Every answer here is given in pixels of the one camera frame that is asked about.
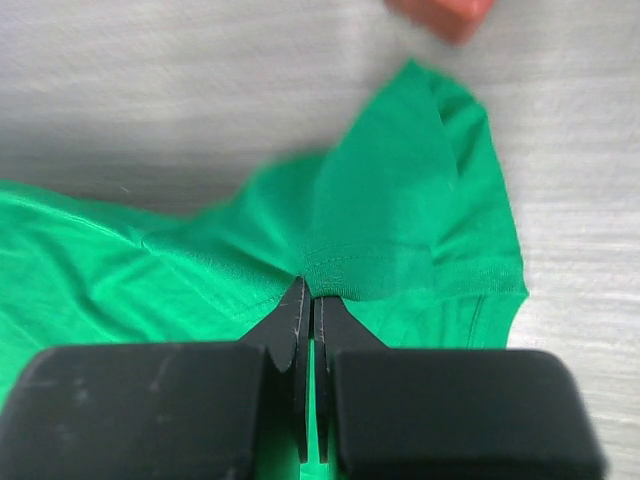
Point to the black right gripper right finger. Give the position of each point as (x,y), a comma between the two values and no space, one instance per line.
(399,413)

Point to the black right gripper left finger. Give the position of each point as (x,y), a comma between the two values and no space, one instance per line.
(178,410)

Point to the green t shirt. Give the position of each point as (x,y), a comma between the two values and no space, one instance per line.
(406,219)

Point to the red cube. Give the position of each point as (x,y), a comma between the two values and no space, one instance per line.
(453,21)

